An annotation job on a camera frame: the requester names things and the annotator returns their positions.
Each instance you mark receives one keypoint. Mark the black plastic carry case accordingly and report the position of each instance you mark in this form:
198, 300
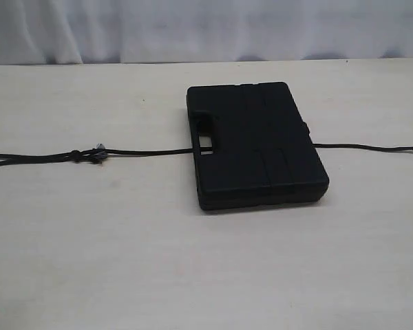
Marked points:
251, 147

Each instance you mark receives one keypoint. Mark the white backdrop curtain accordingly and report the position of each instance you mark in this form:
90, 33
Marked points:
64, 32

